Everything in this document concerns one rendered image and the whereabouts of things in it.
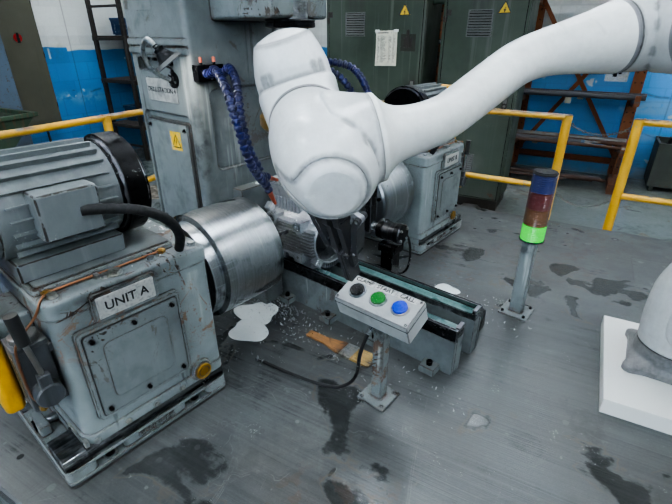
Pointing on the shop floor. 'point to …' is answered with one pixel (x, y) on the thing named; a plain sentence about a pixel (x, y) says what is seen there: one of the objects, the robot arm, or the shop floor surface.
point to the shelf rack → (118, 77)
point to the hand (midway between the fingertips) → (349, 263)
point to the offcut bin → (660, 164)
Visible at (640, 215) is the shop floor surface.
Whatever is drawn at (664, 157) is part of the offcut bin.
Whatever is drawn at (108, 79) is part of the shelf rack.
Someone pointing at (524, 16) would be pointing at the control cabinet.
